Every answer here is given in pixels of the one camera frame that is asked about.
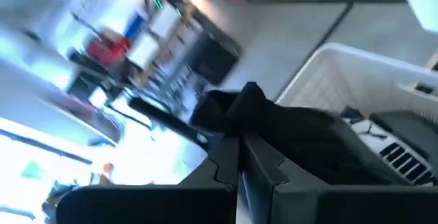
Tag black garment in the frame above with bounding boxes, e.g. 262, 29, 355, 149
190, 82, 408, 186

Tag black bar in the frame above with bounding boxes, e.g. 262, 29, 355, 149
129, 96, 209, 145

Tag red object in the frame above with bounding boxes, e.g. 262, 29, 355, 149
85, 36, 131, 68

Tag black cabinet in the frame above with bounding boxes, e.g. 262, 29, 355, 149
186, 32, 242, 86

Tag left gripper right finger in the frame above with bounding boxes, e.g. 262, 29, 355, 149
240, 131, 438, 224

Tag white plastic laundry basket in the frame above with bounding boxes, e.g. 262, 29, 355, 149
275, 42, 438, 142

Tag grey garment with lettered waistband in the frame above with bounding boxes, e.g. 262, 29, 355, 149
340, 105, 438, 187

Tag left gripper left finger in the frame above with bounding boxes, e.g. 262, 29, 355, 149
56, 133, 240, 224

